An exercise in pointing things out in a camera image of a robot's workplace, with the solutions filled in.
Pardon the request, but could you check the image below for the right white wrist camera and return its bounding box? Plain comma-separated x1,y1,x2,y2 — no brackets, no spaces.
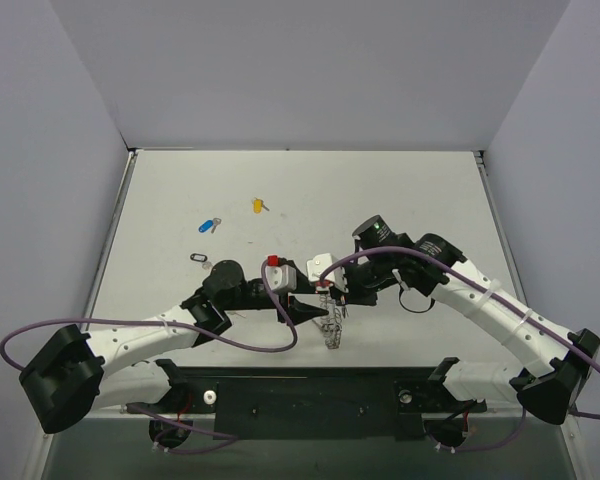
306,253,349,294

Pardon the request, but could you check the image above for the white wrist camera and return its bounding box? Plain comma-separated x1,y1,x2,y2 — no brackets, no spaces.
306,253,349,294
265,255,297,295

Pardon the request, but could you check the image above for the yellow tag key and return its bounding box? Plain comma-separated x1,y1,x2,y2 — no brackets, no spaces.
252,198,269,214

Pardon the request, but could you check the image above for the blue tag key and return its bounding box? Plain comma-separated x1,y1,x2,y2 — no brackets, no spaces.
198,218,222,233

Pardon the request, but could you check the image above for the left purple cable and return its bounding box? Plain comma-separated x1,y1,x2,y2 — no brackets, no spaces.
0,262,300,455

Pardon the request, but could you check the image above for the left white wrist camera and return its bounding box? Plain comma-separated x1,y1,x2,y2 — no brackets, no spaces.
265,255,297,295

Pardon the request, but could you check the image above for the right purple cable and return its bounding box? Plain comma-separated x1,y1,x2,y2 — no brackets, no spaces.
318,245,600,454

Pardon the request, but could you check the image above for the purple cable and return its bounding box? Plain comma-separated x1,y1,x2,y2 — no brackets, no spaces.
318,245,600,454
0,262,300,455

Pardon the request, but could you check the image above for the metal key organizer disc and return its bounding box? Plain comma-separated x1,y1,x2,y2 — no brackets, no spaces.
318,293,344,350

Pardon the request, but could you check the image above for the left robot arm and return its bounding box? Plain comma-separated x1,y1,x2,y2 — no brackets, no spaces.
19,256,325,434

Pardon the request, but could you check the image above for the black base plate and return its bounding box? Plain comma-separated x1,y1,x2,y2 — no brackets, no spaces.
149,360,486,440

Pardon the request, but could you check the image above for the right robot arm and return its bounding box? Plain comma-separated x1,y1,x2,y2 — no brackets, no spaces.
345,215,600,425

